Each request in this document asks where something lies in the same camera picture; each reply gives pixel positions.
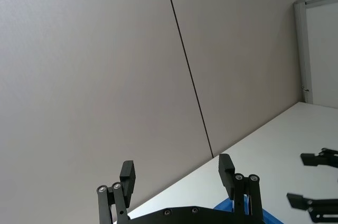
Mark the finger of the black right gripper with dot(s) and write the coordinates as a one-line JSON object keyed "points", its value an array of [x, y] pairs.
{"points": [[311, 159], [297, 200]]}

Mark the blue plastic sheet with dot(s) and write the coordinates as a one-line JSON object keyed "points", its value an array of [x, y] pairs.
{"points": [[269, 217]]}

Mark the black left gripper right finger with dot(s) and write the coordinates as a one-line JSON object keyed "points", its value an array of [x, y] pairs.
{"points": [[226, 176]]}

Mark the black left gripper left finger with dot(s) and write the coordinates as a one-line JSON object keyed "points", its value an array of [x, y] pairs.
{"points": [[128, 181]]}

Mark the white board with grey frame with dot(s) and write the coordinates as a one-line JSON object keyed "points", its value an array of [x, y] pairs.
{"points": [[324, 49]]}

